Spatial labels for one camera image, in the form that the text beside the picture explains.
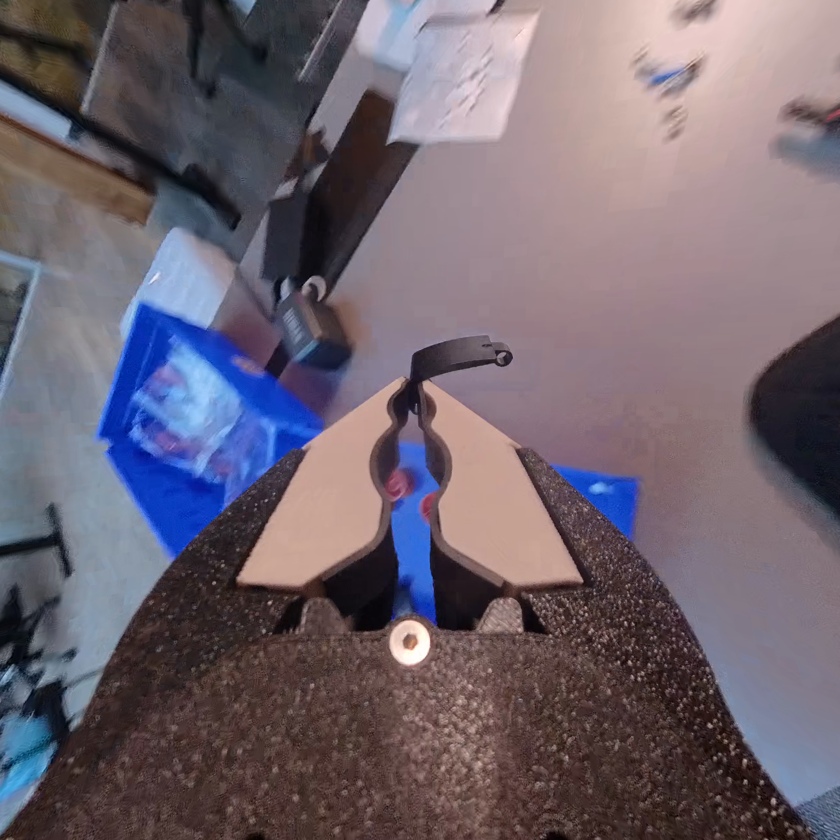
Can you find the white sticker sheet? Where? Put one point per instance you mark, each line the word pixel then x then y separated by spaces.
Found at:
pixel 460 79

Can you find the clear bag of toy parts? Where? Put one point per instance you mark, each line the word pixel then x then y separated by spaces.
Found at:
pixel 197 407

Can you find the black toy fender piece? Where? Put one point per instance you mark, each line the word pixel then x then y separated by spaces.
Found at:
pixel 453 348

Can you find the small black device green display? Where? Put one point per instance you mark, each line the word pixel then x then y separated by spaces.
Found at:
pixel 313 328

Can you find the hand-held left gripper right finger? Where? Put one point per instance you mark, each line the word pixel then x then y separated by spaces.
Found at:
pixel 505 512

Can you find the black honeycomb pad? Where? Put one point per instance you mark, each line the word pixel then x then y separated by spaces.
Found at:
pixel 807 420

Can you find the blue plastic bag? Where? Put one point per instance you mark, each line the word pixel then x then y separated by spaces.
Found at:
pixel 145 499

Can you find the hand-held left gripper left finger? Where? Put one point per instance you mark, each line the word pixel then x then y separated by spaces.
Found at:
pixel 328 512

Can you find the white box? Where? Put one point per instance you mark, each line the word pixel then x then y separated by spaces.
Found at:
pixel 184 276

